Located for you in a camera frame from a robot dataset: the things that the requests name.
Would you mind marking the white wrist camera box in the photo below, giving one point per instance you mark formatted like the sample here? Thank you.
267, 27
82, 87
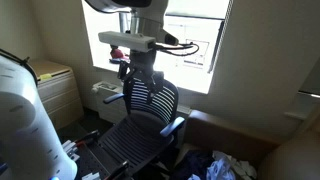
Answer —
137, 42

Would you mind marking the black mesh office chair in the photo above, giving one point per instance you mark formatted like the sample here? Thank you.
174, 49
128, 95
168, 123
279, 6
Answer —
141, 136

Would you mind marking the beige drawer cabinet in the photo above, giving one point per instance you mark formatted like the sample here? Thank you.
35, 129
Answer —
59, 95

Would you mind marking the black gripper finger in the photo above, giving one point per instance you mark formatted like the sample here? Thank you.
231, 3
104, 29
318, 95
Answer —
127, 95
150, 95

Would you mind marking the yellow sticky note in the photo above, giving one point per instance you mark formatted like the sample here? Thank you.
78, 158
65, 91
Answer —
45, 76

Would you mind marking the white light-blue cloth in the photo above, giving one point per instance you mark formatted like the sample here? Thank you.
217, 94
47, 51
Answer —
218, 170

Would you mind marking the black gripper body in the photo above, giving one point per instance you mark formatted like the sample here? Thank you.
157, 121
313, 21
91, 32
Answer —
141, 66

